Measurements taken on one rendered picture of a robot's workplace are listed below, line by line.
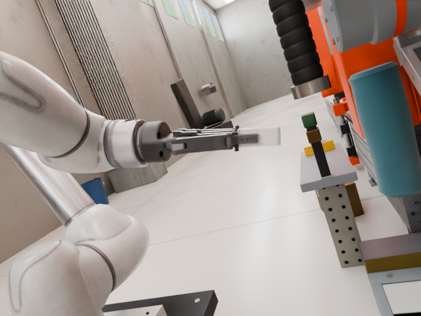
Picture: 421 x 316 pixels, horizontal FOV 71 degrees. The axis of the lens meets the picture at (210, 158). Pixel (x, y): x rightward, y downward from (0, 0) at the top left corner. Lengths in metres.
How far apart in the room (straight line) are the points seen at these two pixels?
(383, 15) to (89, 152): 0.49
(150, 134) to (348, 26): 0.34
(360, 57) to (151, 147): 0.71
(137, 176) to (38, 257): 4.26
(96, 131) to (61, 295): 0.36
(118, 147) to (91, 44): 5.38
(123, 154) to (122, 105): 5.05
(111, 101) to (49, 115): 5.24
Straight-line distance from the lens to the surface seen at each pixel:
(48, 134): 0.47
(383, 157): 0.67
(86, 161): 0.55
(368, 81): 0.64
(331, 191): 1.22
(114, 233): 0.85
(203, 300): 0.88
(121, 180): 5.12
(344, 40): 0.51
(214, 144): 0.47
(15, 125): 0.45
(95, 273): 0.77
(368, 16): 0.51
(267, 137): 0.49
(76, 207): 0.89
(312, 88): 0.36
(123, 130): 0.53
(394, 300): 1.09
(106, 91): 5.73
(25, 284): 0.74
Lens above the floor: 0.77
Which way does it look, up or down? 9 degrees down
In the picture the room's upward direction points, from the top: 20 degrees counter-clockwise
